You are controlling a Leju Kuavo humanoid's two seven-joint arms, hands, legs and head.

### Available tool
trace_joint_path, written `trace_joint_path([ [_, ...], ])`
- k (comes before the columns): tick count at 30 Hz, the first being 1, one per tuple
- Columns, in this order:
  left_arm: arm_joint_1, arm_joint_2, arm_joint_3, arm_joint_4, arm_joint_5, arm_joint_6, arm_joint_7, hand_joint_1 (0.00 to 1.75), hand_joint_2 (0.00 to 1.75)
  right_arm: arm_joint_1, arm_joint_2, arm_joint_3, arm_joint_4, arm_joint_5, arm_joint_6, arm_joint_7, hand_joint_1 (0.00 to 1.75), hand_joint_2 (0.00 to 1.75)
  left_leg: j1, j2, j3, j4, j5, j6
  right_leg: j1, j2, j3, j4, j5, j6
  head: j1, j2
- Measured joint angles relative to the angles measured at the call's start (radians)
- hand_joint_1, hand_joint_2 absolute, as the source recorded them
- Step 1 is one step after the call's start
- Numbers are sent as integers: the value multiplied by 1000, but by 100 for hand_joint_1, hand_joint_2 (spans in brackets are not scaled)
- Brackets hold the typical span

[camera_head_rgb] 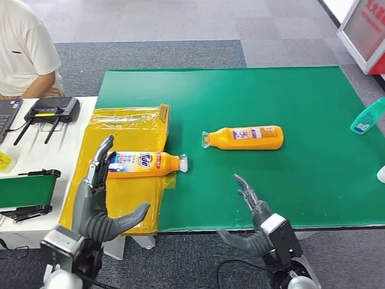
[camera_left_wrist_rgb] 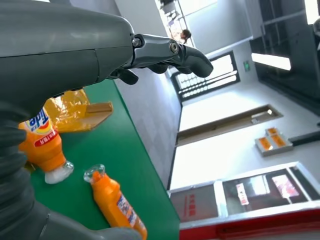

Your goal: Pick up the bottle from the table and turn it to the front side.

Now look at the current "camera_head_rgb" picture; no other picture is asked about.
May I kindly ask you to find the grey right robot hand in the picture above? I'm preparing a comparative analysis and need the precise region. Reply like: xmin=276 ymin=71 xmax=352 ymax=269
xmin=216 ymin=173 xmax=273 ymax=258

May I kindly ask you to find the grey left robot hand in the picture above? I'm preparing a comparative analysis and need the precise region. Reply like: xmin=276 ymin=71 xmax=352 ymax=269
xmin=71 ymin=134 xmax=151 ymax=243

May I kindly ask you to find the orange detergent bottle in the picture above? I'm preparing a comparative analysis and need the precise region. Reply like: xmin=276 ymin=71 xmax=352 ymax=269
xmin=107 ymin=151 xmax=188 ymax=179
xmin=202 ymin=125 xmax=284 ymax=151

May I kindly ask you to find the teal plastic bottle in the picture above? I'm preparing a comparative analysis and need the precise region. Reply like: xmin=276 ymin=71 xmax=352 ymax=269
xmin=350 ymin=98 xmax=385 ymax=135

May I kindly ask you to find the white side table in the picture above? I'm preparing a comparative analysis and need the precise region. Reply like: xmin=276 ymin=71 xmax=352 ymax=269
xmin=0 ymin=96 xmax=156 ymax=261

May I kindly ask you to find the small green conveyor belt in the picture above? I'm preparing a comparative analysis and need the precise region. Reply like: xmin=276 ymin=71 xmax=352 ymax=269
xmin=0 ymin=169 xmax=62 ymax=223

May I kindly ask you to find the yellow plastic sheet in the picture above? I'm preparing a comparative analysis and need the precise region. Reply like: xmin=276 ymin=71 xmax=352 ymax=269
xmin=59 ymin=104 xmax=178 ymax=236

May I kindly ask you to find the black remote controller with antennas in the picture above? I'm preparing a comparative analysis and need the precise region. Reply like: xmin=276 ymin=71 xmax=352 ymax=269
xmin=13 ymin=96 xmax=81 ymax=146

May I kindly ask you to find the yellow sticker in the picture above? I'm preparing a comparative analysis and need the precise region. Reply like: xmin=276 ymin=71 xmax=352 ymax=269
xmin=0 ymin=150 xmax=14 ymax=173

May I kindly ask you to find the green table mat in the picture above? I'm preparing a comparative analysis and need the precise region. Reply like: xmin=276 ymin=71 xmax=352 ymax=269
xmin=96 ymin=66 xmax=385 ymax=234

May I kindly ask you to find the cardboard flap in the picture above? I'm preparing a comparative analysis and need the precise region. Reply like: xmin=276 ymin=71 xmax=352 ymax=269
xmin=160 ymin=104 xmax=171 ymax=132

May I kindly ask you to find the dark laptop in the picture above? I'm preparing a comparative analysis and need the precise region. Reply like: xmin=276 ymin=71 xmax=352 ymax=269
xmin=0 ymin=99 xmax=23 ymax=145

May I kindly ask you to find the seated person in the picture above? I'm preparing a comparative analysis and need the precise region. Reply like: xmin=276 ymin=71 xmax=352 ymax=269
xmin=0 ymin=0 xmax=65 ymax=101

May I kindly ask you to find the red white display stand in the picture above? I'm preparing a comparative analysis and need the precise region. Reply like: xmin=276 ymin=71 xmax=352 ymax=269
xmin=337 ymin=0 xmax=385 ymax=76

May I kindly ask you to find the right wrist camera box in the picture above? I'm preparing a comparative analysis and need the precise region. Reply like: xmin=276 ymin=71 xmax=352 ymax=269
xmin=260 ymin=213 xmax=304 ymax=267

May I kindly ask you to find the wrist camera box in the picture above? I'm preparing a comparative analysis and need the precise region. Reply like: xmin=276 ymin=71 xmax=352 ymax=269
xmin=39 ymin=224 xmax=86 ymax=274
xmin=260 ymin=213 xmax=304 ymax=267

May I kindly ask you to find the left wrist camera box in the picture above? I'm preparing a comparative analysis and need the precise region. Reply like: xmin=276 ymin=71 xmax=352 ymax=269
xmin=39 ymin=224 xmax=86 ymax=274

